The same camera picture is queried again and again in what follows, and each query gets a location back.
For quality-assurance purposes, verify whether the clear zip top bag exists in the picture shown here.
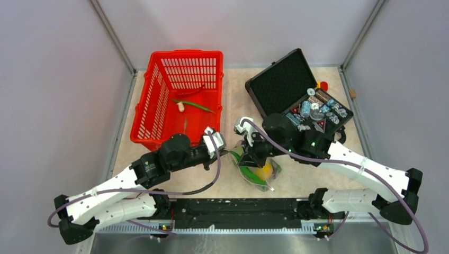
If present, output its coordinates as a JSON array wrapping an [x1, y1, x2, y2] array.
[[229, 141, 282, 192]]

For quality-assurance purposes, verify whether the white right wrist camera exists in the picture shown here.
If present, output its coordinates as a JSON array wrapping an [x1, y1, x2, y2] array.
[[234, 116, 258, 147]]

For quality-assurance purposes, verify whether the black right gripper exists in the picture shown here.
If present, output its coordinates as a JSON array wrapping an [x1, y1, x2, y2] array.
[[239, 131, 291, 169]]

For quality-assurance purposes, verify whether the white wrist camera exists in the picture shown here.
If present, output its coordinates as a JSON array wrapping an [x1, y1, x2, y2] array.
[[202, 127, 225, 152], [234, 116, 258, 147]]

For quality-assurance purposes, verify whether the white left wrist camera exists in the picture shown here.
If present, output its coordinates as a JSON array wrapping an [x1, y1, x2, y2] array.
[[202, 127, 225, 152]]

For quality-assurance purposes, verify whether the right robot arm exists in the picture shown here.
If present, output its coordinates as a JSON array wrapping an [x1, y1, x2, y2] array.
[[234, 114, 423, 225]]

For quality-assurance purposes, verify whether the red round object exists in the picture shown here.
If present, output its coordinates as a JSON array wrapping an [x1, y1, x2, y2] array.
[[317, 81, 328, 92]]

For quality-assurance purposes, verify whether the yellow toy fruit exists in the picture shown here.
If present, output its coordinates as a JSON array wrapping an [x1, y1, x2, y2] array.
[[253, 160, 274, 181]]

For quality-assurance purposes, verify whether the red plastic basket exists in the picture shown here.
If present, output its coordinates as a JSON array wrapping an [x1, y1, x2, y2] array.
[[130, 49, 224, 150]]

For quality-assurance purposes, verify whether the white toy mushroom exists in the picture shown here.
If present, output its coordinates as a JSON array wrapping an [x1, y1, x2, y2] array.
[[176, 102, 185, 112]]

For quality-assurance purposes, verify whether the red chili pepper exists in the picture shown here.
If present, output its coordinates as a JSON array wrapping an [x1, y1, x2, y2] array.
[[175, 83, 205, 98]]

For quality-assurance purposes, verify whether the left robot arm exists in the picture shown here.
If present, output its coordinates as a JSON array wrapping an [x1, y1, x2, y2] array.
[[52, 128, 226, 245]]

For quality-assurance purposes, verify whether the open black foam case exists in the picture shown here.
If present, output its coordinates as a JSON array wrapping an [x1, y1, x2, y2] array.
[[245, 48, 354, 143]]

